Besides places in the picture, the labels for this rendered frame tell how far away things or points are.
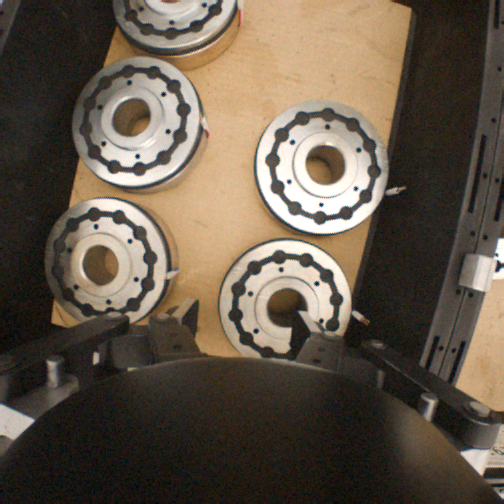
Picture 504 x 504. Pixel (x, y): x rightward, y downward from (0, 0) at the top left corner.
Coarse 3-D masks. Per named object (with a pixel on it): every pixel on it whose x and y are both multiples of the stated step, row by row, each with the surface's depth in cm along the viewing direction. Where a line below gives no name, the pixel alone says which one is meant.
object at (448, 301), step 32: (0, 32) 13; (0, 64) 13; (480, 64) 14; (480, 96) 14; (480, 128) 14; (480, 160) 14; (480, 192) 14; (448, 256) 14; (448, 288) 14; (448, 320) 15; (416, 352) 15
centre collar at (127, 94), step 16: (112, 96) 19; (128, 96) 19; (144, 96) 19; (112, 112) 20; (160, 112) 20; (112, 128) 20; (160, 128) 20; (112, 144) 20; (128, 144) 20; (144, 144) 20
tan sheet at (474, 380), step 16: (496, 288) 25; (496, 304) 25; (480, 320) 25; (496, 320) 25; (480, 336) 25; (496, 336) 25; (480, 352) 25; (496, 352) 25; (464, 368) 25; (480, 368) 25; (496, 368) 25; (464, 384) 26; (480, 384) 26; (496, 384) 26; (480, 400) 26; (496, 400) 26
